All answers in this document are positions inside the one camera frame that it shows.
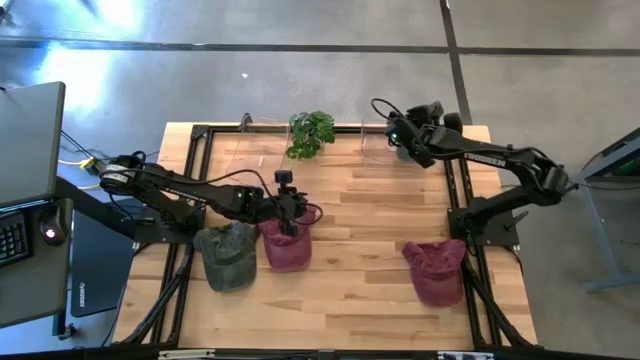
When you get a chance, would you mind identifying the black desk caster foot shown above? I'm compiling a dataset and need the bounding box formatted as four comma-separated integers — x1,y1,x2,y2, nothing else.
52,322,78,342

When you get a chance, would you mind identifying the grey metal table frame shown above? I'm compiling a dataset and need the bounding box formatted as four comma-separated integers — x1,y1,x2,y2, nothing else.
552,127,640,294

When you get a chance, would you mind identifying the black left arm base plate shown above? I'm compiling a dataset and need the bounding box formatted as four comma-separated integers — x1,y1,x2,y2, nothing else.
133,205,207,245

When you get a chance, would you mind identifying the green artificial plant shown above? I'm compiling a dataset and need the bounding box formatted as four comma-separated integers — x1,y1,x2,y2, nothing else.
286,110,337,161

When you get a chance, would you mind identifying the maroon baseball cap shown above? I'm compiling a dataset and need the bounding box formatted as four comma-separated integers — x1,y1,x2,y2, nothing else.
257,205,319,274
401,238,469,308

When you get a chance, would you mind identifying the black desk support beam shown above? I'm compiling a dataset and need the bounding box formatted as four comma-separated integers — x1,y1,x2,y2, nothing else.
54,175,144,240

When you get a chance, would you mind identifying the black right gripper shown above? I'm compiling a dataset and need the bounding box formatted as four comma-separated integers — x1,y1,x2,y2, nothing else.
405,101,464,134

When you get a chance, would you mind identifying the grey side desk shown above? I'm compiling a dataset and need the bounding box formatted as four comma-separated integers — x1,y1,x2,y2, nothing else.
0,197,74,330

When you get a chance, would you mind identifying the grey laptop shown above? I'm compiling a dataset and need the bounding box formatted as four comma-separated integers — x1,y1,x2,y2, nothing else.
0,81,67,209

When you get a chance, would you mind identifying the clear acrylic hat stand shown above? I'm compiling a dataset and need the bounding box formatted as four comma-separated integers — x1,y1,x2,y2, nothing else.
359,119,402,164
238,112,296,190

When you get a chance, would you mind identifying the black keyboard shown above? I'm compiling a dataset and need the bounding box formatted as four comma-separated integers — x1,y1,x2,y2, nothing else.
0,209,29,269

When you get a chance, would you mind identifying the black computer mouse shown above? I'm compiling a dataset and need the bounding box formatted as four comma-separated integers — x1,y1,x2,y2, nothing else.
38,207,69,247

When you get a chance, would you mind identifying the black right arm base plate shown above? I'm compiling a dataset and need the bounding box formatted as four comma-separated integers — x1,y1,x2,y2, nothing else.
447,197,521,247

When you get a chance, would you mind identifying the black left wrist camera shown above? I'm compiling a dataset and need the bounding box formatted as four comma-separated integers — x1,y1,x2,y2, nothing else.
273,169,295,197

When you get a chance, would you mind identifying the black aluminium table frame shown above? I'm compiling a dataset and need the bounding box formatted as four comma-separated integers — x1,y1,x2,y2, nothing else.
112,123,539,351

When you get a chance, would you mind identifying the black laptop below table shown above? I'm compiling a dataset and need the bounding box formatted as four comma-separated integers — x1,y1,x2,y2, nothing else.
69,199,139,319

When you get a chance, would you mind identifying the white label strip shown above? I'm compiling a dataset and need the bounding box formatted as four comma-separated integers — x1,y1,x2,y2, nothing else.
158,348,217,360
437,351,496,360

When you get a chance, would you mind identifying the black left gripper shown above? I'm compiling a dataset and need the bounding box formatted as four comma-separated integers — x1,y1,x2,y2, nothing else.
272,192,309,239

